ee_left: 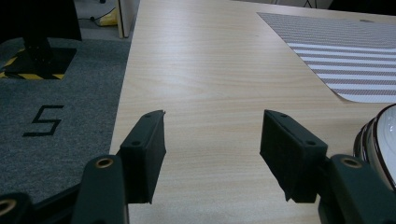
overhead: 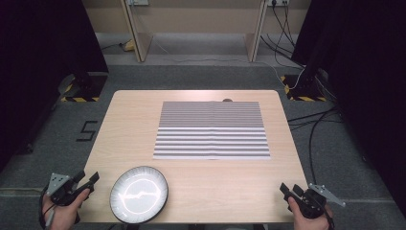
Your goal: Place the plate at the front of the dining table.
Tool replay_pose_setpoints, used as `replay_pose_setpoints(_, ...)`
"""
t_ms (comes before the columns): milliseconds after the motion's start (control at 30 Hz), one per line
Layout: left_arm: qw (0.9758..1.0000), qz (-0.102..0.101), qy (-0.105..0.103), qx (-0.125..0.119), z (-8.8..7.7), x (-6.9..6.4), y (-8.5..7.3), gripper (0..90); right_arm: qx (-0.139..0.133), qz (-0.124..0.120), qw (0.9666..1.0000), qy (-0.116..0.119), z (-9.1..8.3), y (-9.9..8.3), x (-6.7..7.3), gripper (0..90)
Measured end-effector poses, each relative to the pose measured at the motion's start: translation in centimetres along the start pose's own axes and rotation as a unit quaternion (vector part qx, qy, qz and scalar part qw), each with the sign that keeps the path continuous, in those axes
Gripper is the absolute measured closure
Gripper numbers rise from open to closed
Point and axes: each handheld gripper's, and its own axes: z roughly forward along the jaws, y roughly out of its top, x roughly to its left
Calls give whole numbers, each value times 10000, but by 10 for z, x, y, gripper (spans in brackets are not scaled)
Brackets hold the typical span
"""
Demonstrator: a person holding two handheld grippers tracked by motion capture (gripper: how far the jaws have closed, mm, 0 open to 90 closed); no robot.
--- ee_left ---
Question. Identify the black curtain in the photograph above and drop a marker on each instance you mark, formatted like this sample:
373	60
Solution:
37	15

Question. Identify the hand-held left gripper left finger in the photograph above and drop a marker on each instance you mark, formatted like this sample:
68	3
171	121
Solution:
141	161

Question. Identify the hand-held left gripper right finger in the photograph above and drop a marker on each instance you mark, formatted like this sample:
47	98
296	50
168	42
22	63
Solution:
292	155

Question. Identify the yellow object on floor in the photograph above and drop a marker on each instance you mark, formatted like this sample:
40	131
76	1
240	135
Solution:
109	19

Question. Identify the white plate with dark rim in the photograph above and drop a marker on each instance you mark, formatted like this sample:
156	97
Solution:
387	140

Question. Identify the black stand base hazard tape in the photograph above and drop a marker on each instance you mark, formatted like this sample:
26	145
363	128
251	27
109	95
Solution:
46	67

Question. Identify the light wooden desk frame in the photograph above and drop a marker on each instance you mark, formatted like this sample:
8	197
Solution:
126	15

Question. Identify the grey striped placemat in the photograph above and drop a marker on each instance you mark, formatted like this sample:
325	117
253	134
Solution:
342	46

